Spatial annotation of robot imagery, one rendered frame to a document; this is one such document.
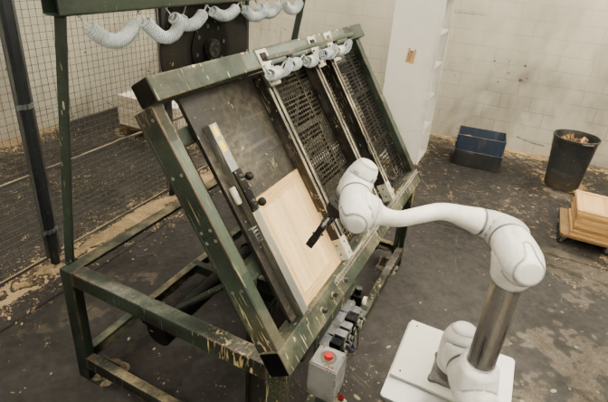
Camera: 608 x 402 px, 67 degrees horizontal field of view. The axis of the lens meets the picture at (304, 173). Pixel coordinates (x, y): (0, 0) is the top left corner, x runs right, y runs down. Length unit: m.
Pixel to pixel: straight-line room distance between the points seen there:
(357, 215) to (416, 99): 4.58
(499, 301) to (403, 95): 4.47
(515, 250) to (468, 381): 0.57
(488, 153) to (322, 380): 4.82
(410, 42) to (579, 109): 2.63
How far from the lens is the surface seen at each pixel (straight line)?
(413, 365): 2.28
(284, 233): 2.22
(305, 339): 2.18
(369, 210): 1.46
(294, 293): 2.16
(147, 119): 1.87
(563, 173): 6.35
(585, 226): 5.09
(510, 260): 1.61
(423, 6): 5.79
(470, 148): 6.37
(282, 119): 2.38
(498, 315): 1.78
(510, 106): 7.26
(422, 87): 5.90
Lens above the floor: 2.38
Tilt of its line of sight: 25 degrees down
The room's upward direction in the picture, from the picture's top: 4 degrees clockwise
